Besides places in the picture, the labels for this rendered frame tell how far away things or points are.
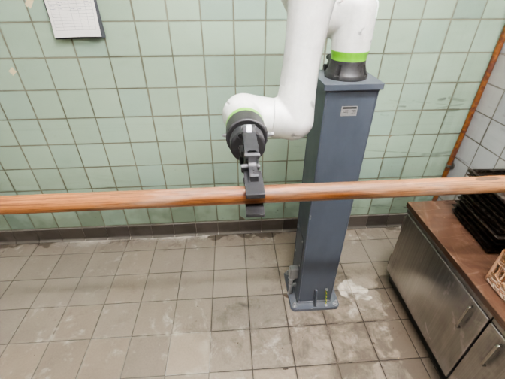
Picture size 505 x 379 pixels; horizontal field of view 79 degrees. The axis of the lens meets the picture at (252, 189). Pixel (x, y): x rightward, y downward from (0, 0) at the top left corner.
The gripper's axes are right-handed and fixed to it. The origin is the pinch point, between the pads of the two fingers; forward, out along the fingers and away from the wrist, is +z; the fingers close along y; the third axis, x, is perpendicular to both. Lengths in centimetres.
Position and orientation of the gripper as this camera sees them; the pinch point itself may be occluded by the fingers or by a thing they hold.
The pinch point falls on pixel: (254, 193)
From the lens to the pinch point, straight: 50.7
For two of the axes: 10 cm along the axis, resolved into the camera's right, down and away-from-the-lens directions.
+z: 0.7, 5.7, -8.2
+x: -10.0, 0.4, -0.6
